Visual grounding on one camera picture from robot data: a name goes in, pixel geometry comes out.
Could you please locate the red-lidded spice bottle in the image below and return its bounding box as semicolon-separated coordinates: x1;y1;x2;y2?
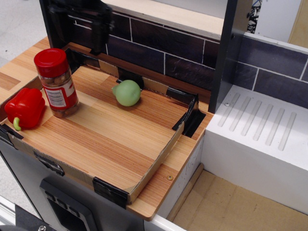
34;48;79;118

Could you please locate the green onion-shaped vegetable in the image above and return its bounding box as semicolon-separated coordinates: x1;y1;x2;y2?
112;80;141;107

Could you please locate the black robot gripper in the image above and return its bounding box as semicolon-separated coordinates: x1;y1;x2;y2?
47;0;113;55

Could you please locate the dark grey vertical post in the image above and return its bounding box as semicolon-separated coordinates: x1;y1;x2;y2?
208;0;252;114

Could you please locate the red bell pepper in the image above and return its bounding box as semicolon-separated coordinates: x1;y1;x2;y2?
4;88;45;131

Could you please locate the white ridged drainboard sink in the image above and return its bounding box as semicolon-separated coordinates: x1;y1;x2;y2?
201;86;308;213

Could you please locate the taped cardboard fence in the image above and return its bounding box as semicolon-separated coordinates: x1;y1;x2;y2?
0;51;211;218

